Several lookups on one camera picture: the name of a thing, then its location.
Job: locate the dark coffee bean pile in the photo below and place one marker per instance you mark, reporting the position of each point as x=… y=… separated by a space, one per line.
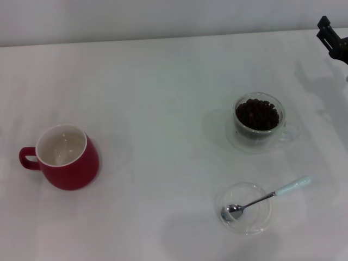
x=257 y=114

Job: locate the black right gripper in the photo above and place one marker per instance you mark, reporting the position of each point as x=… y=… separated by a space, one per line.
x=340 y=51

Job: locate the clear glass round dish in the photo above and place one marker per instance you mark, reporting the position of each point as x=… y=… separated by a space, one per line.
x=253 y=218

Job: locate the red ceramic mug white inside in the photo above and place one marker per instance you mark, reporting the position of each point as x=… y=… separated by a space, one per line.
x=76 y=174

